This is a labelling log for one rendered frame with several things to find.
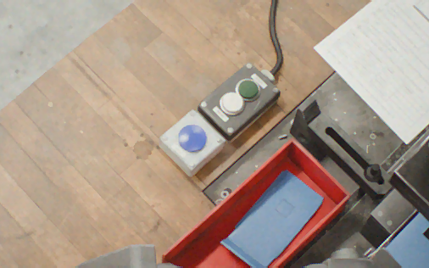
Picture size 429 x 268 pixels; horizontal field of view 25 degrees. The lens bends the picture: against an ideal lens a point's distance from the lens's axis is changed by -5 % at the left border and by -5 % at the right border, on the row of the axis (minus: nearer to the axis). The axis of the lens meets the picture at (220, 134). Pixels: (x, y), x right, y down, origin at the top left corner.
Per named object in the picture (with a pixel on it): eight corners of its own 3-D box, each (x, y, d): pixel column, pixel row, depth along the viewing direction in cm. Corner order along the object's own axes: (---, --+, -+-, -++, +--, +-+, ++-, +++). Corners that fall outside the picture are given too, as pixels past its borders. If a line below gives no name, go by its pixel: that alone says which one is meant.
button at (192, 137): (171, 141, 147) (172, 136, 145) (192, 123, 148) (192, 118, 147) (191, 160, 146) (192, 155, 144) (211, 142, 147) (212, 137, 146)
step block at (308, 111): (288, 132, 151) (298, 107, 143) (302, 120, 152) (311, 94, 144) (320, 162, 149) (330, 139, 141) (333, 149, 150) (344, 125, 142)
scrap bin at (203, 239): (161, 265, 142) (162, 254, 136) (286, 153, 150) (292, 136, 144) (220, 323, 139) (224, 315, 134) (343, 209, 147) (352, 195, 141)
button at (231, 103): (217, 107, 150) (218, 101, 148) (231, 94, 151) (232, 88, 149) (231, 120, 149) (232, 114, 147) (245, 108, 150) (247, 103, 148)
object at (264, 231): (219, 248, 143) (220, 242, 140) (286, 170, 148) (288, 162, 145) (257, 277, 142) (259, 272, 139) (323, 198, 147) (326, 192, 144)
